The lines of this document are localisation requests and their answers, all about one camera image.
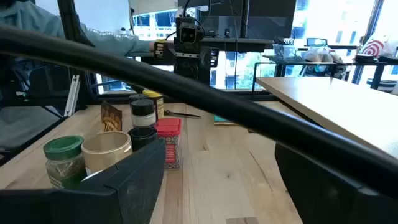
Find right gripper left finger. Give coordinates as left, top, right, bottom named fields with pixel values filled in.
left=0, top=139, right=167, bottom=224

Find green-lidded herb jar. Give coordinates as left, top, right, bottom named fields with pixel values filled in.
left=42, top=135, right=88, bottom=190

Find teal cloth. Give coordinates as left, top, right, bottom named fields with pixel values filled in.
left=213, top=114, right=239, bottom=126

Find small monitor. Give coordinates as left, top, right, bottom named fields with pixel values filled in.
left=306, top=37, right=329, bottom=48

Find orange taco seasoning packet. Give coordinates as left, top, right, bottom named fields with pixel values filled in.
left=100, top=100, right=123, bottom=133

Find black-lidded garlic powder jar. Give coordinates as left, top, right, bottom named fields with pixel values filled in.
left=130, top=98, right=157, bottom=128

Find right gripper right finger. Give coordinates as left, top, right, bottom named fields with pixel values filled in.
left=274, top=142, right=398, bottom=224

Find thick black cable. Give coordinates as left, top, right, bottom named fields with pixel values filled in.
left=0, top=26, right=398, bottom=200

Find black computer monitor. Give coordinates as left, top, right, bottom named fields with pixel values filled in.
left=178, top=0, right=297, bottom=40

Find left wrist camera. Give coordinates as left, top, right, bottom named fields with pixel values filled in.
left=175, top=17, right=205, bottom=44

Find cup with pens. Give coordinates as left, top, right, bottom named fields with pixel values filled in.
left=273, top=36, right=299, bottom=60

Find white bag with red logo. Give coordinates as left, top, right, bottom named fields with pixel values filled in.
left=359, top=32, right=388, bottom=58

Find clear plastic bags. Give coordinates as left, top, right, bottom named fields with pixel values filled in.
left=303, top=45, right=345, bottom=63

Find black desk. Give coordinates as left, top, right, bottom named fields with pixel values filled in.
left=126, top=37, right=275, bottom=67

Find black background table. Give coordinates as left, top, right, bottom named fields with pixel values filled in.
left=254, top=54, right=398, bottom=93

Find tan-lidded furikake seasoning jar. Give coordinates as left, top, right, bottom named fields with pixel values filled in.
left=81, top=130, right=134, bottom=177

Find black-lidded thyme leaves jar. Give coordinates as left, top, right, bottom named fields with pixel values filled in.
left=129, top=93, right=149, bottom=103

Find wooden shelf with black legs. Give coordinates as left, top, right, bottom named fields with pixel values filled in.
left=254, top=76, right=398, bottom=160

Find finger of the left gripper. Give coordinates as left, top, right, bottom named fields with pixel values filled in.
left=154, top=40, right=175, bottom=65
left=200, top=46, right=220, bottom=68

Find white metal bar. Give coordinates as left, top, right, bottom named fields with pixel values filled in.
left=63, top=74, right=81, bottom=118

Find black-lidded reddish spice jar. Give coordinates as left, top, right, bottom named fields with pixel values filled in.
left=127, top=126, right=159, bottom=152

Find person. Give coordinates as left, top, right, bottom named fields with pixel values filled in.
left=0, top=0, right=155, bottom=60

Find grey side table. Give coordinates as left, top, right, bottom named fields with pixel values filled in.
left=0, top=105, right=62, bottom=150

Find yellow-lidded seasoning jar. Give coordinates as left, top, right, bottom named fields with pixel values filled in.
left=142, top=89, right=165, bottom=121

